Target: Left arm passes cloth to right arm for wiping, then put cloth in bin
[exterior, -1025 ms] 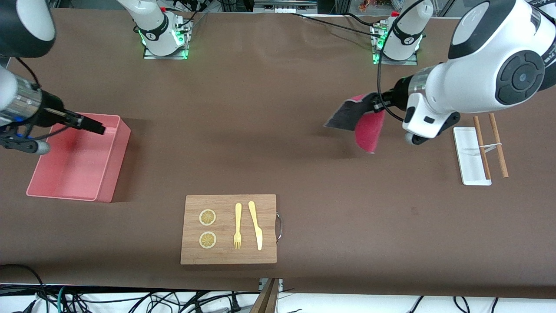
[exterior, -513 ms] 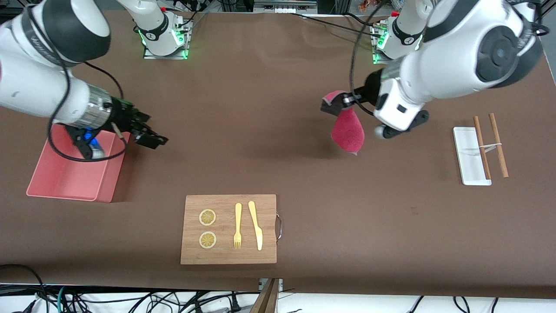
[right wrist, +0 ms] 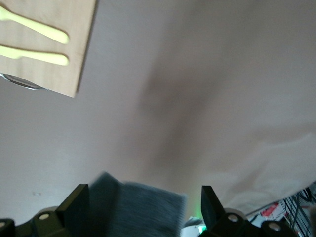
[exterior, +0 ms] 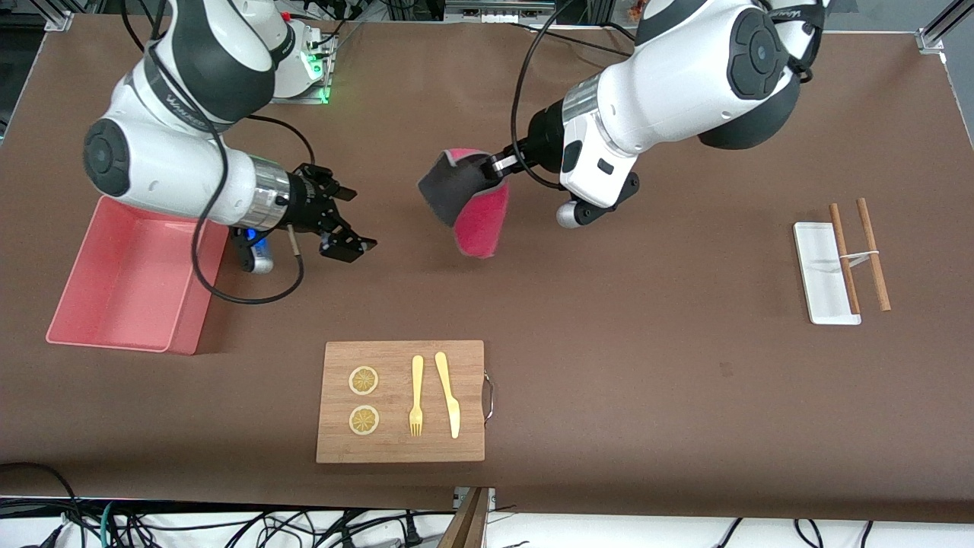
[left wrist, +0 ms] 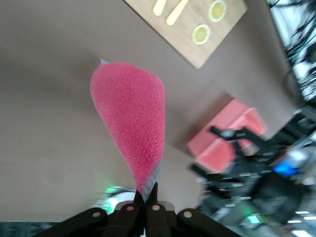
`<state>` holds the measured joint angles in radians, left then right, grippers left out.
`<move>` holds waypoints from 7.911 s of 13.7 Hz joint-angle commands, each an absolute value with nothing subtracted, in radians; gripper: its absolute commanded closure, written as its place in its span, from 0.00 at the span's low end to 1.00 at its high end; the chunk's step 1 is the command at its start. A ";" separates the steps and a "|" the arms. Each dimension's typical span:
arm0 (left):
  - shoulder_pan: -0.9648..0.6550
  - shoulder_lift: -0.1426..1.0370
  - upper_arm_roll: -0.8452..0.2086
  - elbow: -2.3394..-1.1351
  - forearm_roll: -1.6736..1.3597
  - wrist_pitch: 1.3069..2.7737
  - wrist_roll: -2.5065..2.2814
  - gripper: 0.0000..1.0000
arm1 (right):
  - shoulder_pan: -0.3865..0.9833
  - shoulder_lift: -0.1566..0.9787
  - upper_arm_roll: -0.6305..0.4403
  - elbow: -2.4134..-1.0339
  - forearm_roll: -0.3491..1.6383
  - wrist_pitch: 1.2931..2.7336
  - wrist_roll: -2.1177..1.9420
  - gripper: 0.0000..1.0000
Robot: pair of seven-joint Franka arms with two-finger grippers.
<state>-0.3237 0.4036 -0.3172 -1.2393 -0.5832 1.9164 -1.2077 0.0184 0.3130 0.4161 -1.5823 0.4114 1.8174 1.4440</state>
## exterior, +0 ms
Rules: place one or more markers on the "small metal bracket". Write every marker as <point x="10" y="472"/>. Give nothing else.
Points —
<point x="491" y="498"/>

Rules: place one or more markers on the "aluminium frame corner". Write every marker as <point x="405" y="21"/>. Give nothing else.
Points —
<point x="932" y="38"/>
<point x="59" y="19"/>

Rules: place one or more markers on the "yellow lemon slice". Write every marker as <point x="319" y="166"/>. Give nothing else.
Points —
<point x="364" y="421"/>
<point x="363" y="380"/>

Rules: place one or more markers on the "yellow plastic fork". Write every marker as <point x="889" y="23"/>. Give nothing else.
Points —
<point x="417" y="380"/>

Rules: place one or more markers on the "wooden cutting board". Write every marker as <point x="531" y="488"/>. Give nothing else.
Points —
<point x="396" y="449"/>

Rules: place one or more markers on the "thin white band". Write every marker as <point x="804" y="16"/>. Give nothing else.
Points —
<point x="864" y="254"/>

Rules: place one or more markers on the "pink and grey cloth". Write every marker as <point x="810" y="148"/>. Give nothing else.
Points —
<point x="479" y="221"/>

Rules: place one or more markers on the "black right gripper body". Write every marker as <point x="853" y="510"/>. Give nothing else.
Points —
<point x="307" y="201"/>

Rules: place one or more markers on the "yellow plastic knife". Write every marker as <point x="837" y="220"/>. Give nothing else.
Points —
<point x="449" y="396"/>

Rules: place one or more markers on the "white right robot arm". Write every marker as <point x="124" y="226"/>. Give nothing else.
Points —
<point x="167" y="167"/>

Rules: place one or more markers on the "brown wooden plank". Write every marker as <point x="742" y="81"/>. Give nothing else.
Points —
<point x="466" y="529"/>

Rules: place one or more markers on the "grey metal device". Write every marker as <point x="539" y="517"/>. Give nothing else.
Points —
<point x="494" y="11"/>

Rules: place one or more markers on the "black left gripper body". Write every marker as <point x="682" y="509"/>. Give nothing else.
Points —
<point x="542" y="138"/>

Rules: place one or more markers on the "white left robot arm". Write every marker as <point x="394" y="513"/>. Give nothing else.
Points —
<point x="685" y="76"/>

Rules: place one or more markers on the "pink plastic bin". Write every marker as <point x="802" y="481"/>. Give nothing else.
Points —
<point x="129" y="289"/>

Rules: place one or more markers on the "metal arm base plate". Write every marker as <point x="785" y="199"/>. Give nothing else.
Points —
<point x="308" y="99"/>

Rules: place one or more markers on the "white rectangular tray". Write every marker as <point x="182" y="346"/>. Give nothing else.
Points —
<point x="818" y="289"/>

